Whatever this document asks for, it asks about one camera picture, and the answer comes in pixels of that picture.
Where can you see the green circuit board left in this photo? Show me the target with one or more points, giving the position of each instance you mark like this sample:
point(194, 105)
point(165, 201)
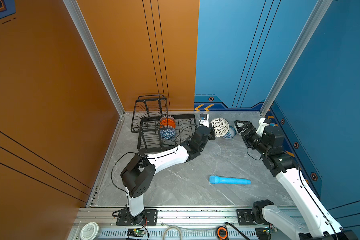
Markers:
point(136, 233)

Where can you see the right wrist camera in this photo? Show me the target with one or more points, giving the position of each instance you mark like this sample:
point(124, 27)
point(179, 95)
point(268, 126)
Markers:
point(264, 122)

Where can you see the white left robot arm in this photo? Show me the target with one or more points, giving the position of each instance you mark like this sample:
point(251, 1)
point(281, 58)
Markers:
point(140, 171)

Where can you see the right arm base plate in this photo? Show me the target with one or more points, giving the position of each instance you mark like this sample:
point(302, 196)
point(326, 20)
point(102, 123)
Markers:
point(245, 217)

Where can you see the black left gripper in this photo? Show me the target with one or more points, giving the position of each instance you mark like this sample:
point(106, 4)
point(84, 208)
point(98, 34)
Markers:
point(209, 132)

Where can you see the white lattice patterned bowl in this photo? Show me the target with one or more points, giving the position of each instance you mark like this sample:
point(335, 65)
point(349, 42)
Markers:
point(221, 126)

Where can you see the light blue plastic cylinder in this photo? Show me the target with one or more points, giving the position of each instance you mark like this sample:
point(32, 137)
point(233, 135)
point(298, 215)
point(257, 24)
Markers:
point(223, 180)

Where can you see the blue geometric patterned bowl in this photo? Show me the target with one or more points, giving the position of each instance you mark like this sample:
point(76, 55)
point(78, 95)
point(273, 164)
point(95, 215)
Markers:
point(168, 134)

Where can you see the green circuit board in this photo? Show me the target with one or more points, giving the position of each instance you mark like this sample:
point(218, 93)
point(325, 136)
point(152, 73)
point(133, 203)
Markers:
point(270, 230)
point(136, 233)

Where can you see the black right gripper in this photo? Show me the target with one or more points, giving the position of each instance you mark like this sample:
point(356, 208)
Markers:
point(252, 130)

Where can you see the blue floral white bowl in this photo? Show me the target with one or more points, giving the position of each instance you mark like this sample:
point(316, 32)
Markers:
point(231, 133)

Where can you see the orange plastic bowl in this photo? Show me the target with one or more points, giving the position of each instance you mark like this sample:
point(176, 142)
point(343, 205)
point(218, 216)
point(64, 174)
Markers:
point(167, 122)

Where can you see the black metal dish rack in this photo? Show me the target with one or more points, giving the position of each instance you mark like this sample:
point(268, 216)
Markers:
point(148, 111)

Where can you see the green circuit board right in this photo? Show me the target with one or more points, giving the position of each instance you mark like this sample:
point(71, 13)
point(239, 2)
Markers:
point(270, 230)

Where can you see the white round lid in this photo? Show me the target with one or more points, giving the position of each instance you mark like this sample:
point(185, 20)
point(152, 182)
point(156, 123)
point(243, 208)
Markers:
point(90, 231)

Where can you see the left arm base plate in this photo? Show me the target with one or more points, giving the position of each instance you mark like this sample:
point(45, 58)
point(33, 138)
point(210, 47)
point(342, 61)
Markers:
point(145, 218)

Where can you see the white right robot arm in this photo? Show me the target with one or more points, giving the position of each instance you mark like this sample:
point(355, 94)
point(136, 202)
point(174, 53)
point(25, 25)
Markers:
point(319, 223)

